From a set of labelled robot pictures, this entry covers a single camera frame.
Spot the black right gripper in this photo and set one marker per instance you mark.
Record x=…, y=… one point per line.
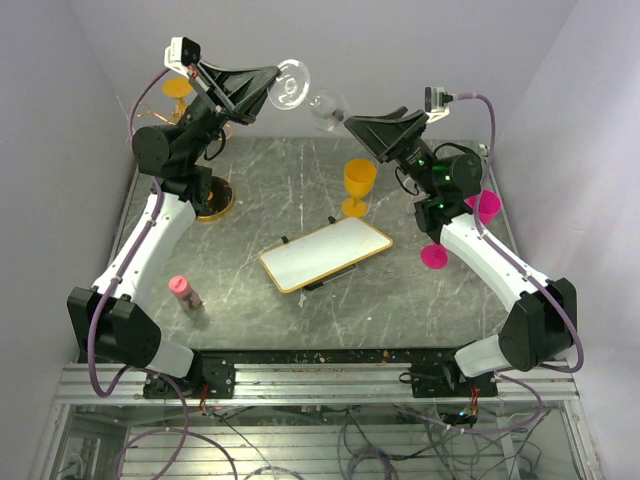
x=388, y=136

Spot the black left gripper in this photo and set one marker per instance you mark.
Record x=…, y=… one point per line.
x=243, y=92

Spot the clear wine glass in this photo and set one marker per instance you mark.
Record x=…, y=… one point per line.
x=292, y=90

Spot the yellow wine glass front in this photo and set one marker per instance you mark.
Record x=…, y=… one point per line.
x=359, y=178

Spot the yellow wine glass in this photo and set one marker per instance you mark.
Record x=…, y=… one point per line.
x=177, y=88
x=359, y=178

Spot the pink wine glass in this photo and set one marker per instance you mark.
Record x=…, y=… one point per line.
x=490, y=205
x=434, y=256

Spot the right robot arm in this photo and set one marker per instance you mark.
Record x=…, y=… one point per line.
x=542, y=313

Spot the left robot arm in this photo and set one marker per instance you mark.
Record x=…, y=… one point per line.
x=110, y=319

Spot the small bottle pink cap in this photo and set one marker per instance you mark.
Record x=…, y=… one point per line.
x=184, y=293

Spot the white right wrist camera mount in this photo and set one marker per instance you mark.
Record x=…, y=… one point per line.
x=436, y=103

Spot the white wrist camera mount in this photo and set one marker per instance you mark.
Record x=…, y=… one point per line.
x=181, y=54
x=436, y=103

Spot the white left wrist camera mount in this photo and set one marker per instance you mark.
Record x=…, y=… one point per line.
x=181, y=54

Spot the gold wire wine glass rack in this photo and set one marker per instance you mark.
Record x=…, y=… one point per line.
x=215, y=205

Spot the white tablet yellow frame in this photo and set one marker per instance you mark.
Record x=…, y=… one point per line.
x=308, y=259

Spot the black wire tablet stand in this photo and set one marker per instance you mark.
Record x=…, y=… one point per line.
x=329, y=277

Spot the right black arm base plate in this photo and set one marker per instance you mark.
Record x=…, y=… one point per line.
x=445, y=380

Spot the aluminium mounting rail frame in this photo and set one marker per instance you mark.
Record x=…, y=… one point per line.
x=324, y=383

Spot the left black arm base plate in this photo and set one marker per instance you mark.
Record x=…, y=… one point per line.
x=211, y=376

